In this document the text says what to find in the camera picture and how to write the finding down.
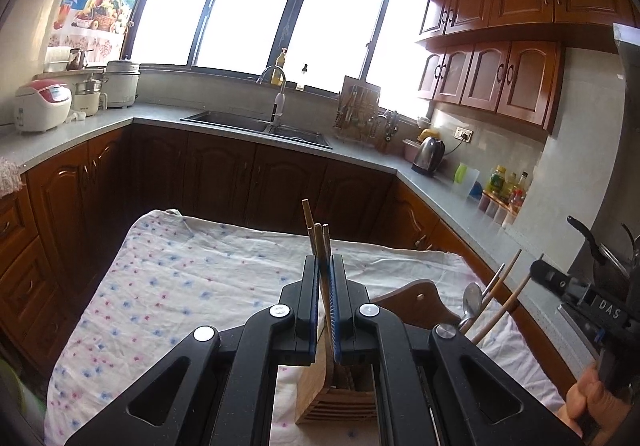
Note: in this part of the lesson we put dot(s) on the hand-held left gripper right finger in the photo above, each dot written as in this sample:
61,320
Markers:
335,316

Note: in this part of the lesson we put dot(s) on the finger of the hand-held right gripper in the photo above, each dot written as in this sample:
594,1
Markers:
550,276

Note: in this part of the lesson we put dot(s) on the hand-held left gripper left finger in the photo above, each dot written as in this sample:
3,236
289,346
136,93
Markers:
315,311

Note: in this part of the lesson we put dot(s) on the wooden utensil holder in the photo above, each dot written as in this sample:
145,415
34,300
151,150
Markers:
310,396

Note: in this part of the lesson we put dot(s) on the person's right hand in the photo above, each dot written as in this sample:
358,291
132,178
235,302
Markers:
592,396

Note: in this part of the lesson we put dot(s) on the metal spoon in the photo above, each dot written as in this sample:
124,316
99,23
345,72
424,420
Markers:
502,276
471,298

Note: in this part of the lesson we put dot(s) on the black frying pan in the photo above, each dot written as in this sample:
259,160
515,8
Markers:
587,243

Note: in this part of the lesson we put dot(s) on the row of condiment bottles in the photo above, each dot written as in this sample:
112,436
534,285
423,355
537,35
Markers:
505,191

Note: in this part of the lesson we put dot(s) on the floral tablecloth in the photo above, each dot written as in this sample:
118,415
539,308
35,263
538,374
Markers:
175,286

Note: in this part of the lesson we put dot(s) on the wooden base cabinets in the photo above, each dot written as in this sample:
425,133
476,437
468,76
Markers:
225,176

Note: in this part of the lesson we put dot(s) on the steel electric kettle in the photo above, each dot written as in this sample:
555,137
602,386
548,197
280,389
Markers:
429,156

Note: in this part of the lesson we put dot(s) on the pink container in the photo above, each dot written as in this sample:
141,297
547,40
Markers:
410,150

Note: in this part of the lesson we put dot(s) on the metal utensil rack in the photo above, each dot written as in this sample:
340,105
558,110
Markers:
386,129

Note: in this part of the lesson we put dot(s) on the steel sink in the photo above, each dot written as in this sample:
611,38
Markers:
225,121

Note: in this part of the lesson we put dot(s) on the cutting board rack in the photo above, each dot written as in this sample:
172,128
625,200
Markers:
357,101

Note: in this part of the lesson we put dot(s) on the chrome faucet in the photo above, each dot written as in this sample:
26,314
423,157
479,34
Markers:
277,96

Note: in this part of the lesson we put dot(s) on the small pump bottle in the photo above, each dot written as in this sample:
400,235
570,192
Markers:
301,79

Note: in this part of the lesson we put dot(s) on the steel range hood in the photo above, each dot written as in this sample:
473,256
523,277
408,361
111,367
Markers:
629,56

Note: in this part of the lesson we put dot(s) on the wooden upper cabinets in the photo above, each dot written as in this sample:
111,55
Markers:
520,26

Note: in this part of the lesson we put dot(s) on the yellow soap bottle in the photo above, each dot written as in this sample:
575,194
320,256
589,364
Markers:
282,60

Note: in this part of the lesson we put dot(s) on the grey countertop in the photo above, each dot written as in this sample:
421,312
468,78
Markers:
150,114

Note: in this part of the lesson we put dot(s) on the large white cooker pot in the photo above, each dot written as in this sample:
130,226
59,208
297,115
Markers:
121,86

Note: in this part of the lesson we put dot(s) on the kitchen window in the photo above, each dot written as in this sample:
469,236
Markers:
250,11

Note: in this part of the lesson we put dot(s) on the lace cloth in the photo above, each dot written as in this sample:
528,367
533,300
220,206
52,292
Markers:
10,176

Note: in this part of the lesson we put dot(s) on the white rice cooker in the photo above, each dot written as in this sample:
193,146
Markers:
42,106

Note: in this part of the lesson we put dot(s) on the white container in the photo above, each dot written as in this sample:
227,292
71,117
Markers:
56,59

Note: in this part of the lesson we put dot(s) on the wall outlet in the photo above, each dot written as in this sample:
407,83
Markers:
464,134

